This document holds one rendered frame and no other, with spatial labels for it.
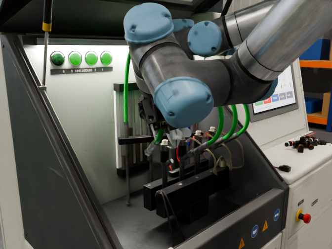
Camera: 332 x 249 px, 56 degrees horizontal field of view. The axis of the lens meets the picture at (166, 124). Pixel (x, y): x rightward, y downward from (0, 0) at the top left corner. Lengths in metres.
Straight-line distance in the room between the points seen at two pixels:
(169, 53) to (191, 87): 0.07
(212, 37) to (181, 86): 0.29
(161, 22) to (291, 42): 0.18
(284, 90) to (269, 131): 0.25
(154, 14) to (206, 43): 0.22
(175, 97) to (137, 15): 0.15
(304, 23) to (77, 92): 0.81
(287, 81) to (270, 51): 1.21
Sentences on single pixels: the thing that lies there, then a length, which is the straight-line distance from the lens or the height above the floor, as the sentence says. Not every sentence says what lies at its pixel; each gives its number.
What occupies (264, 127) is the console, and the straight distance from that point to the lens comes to 1.44.
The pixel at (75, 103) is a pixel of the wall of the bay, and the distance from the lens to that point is 1.09.
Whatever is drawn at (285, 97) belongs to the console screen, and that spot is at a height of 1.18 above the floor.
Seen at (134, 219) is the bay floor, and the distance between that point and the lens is 1.14.
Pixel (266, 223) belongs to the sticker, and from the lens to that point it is 1.07.
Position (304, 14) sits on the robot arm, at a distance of 0.42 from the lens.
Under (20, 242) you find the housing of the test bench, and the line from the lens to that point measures 1.26.
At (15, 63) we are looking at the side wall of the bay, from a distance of 0.94.
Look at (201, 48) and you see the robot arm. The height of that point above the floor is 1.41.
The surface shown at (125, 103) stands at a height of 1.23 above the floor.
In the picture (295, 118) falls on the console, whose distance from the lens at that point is 1.72.
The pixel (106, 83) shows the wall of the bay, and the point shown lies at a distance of 1.14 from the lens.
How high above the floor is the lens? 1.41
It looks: 14 degrees down
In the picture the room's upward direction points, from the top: straight up
